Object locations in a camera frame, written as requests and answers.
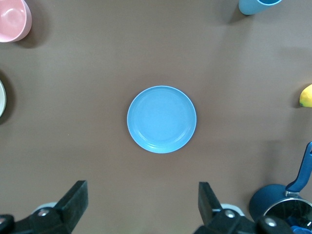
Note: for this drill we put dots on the blue cup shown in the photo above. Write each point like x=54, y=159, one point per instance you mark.
x=251, y=6

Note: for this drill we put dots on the blue plate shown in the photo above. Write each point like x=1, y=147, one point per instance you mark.
x=162, y=119

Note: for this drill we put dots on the small blue plastic object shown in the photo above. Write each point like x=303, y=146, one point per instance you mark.
x=298, y=228

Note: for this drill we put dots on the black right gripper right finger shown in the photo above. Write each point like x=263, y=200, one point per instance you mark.
x=212, y=214

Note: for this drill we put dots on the beige plate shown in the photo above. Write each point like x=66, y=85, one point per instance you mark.
x=2, y=97

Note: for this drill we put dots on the pink bowl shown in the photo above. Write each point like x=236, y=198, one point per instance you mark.
x=12, y=19

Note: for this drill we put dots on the yellow lemon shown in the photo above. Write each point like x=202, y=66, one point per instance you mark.
x=307, y=97

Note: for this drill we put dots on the brown table cover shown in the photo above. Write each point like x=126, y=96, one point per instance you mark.
x=97, y=85

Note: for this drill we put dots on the dark blue saucepan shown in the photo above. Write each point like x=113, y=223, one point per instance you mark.
x=268, y=197

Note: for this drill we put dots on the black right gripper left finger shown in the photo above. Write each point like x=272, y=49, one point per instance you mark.
x=68, y=209

